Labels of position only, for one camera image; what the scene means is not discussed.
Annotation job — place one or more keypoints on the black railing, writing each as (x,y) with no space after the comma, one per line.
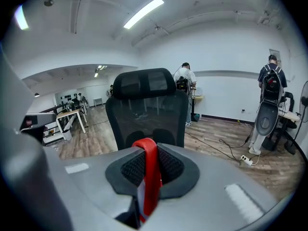
(51,109)

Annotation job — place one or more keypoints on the black standing fan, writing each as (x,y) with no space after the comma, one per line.
(304,100)

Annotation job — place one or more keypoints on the small white bench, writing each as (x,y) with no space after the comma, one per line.
(98,100)

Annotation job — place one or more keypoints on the light wooden desk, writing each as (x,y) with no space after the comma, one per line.
(290,115)

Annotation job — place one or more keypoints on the black equipment pack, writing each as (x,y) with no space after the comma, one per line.
(182,84)
(272,85)

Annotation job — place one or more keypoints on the group of black wall-hung items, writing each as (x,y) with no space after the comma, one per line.
(69,96)

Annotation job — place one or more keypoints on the white power strip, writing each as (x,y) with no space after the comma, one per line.
(247,160)

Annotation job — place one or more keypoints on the grey wall panel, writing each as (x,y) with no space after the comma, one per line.
(274,55)

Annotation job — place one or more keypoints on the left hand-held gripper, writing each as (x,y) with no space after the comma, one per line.
(21,177)

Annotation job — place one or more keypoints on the black mesh office chair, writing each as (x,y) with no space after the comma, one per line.
(144,119)

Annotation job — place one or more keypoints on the round ceiling lamp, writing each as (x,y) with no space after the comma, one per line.
(48,2)

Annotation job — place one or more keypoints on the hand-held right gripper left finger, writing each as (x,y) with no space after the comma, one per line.
(91,191)

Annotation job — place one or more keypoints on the white trash bin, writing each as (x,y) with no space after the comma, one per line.
(67,135)

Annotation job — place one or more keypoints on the standing desk wooden top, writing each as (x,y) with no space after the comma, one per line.
(198,96)

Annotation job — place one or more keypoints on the wooden desk white legs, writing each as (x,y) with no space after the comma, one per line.
(69,113)

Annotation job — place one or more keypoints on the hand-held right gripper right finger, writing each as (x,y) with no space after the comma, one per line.
(216,184)

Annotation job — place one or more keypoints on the long ceiling light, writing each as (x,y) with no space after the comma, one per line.
(21,18)
(144,13)

